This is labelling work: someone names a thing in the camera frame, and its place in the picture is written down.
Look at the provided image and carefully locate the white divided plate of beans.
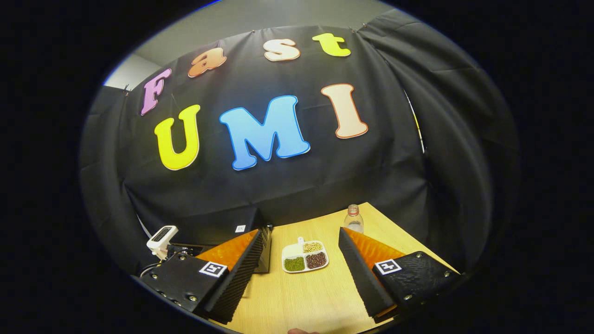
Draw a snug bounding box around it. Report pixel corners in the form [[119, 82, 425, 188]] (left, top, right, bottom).
[[281, 237, 329, 274]]

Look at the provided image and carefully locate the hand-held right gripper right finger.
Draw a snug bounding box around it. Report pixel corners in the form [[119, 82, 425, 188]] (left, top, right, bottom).
[[338, 226, 465, 324]]

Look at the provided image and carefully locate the white toaster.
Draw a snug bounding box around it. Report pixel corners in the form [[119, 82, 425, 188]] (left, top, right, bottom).
[[146, 225, 179, 260]]

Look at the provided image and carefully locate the black backdrop cloth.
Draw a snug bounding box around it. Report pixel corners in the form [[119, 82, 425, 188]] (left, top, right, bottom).
[[79, 9, 520, 279]]

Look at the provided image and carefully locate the clear plastic bottle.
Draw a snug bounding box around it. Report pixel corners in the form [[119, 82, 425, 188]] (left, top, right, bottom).
[[344, 204, 365, 234]]

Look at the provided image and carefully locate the black electric oven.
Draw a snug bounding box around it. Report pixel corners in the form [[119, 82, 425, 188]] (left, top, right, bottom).
[[178, 206, 273, 274]]

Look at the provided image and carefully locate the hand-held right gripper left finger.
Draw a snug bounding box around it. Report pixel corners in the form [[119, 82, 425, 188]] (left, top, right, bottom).
[[137, 226, 273, 325]]

